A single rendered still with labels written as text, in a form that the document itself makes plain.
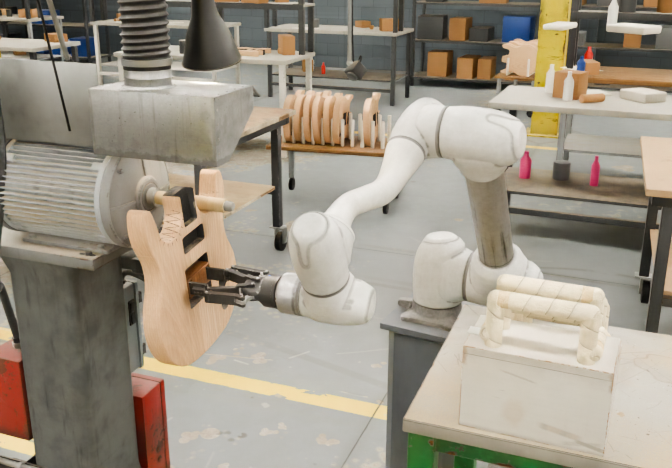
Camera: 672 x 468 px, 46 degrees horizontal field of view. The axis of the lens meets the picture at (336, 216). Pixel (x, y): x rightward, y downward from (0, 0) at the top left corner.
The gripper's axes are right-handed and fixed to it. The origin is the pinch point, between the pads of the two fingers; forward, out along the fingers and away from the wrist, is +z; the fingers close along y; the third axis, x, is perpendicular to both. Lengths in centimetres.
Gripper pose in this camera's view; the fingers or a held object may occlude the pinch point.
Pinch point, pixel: (200, 280)
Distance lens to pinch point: 183.1
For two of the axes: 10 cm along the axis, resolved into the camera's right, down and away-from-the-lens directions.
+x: -0.5, -9.2, -4.0
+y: 3.5, -3.9, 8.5
